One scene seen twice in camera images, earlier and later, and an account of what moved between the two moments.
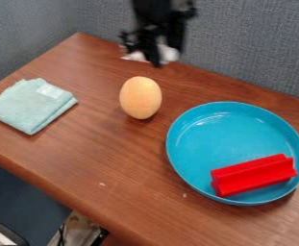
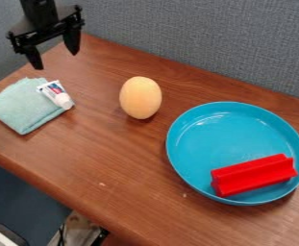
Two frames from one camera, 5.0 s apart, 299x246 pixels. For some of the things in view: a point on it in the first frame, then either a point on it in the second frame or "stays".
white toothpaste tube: (167, 55) → (52, 90)
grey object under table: (79, 232) stays
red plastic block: (251, 174) stays
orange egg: (140, 97) stays
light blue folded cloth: (30, 106) stays
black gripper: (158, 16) → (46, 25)
